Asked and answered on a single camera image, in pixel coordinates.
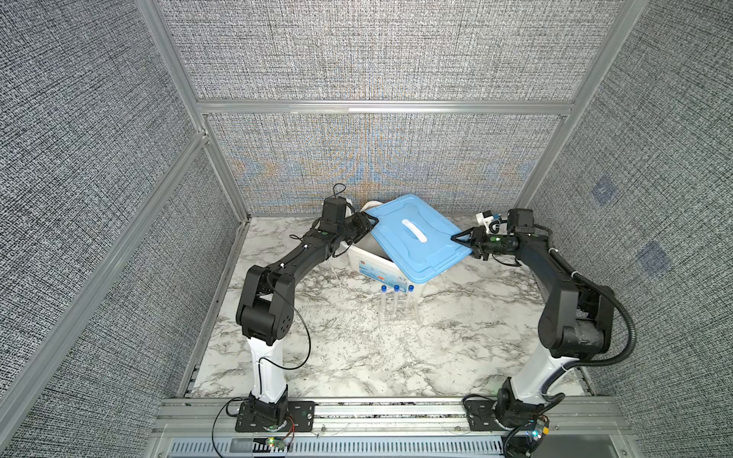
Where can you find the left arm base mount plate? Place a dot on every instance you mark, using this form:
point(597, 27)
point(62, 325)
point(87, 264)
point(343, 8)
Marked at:
point(256, 416)

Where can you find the clear test tube rack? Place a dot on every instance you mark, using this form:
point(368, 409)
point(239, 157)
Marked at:
point(401, 308)

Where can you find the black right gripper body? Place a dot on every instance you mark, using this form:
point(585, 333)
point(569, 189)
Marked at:
point(488, 244)

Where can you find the aluminium front rail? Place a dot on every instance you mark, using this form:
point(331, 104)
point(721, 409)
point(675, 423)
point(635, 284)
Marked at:
point(390, 427)

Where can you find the white plastic storage bin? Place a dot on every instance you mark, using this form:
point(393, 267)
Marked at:
point(369, 258)

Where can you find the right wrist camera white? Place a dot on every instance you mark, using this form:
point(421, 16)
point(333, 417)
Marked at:
point(490, 221)

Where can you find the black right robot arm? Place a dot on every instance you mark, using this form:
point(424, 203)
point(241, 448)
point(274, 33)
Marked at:
point(574, 326)

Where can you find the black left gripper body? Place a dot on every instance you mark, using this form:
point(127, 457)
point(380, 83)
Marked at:
point(351, 231)

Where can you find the test tube blue cap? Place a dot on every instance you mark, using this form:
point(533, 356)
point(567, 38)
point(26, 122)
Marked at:
point(410, 300)
point(395, 305)
point(382, 312)

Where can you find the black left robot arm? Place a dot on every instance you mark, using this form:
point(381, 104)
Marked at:
point(267, 306)

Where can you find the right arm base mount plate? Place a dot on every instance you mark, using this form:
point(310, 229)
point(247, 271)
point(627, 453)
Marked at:
point(480, 415)

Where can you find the blue plastic bin lid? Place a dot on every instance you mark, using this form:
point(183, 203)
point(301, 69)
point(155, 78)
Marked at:
point(417, 238)

